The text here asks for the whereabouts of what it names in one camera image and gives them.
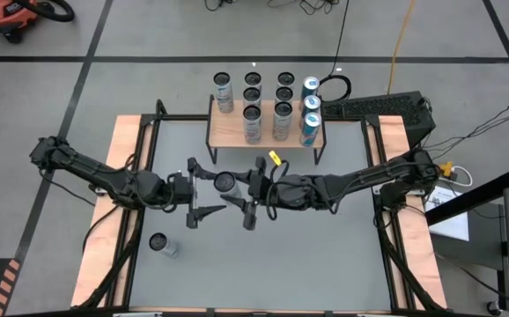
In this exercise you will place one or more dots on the white paper sheet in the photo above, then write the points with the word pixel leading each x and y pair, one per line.
pixel 455 224

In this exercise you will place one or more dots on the black stand bar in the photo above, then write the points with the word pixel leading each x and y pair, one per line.
pixel 479 193

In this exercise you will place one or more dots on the black caster wheel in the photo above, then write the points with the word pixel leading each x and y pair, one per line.
pixel 494 307

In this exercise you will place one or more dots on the yellow tape tag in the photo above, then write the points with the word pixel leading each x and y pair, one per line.
pixel 275 157

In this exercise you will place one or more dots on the orange shop vacuum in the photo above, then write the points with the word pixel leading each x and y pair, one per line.
pixel 3 13

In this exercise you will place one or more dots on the black computer tower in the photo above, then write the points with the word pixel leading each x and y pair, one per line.
pixel 391 110

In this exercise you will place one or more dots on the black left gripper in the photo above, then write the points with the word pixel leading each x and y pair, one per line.
pixel 177 190

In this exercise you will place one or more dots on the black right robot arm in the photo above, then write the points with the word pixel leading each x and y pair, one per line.
pixel 369 176

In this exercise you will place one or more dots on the white Celsius can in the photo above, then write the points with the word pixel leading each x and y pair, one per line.
pixel 226 182
pixel 284 93

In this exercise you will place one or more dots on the Celsius can yellow label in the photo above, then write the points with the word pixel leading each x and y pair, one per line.
pixel 282 121

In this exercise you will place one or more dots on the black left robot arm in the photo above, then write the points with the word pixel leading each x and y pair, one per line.
pixel 91 171

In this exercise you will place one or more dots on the Celsius can orange print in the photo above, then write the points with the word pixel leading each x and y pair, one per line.
pixel 285 79

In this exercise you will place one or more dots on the wooden shelf black legs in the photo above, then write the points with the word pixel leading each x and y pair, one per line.
pixel 232 132

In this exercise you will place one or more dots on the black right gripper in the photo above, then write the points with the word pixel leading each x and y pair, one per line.
pixel 289 191

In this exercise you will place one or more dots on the yellow power plug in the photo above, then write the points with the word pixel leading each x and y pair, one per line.
pixel 447 169

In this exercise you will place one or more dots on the blue silver Red Bull can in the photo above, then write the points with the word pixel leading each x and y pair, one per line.
pixel 311 104
pixel 310 83
pixel 310 130

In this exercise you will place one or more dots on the silver aluminium bar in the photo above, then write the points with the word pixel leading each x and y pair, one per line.
pixel 375 315
pixel 137 314

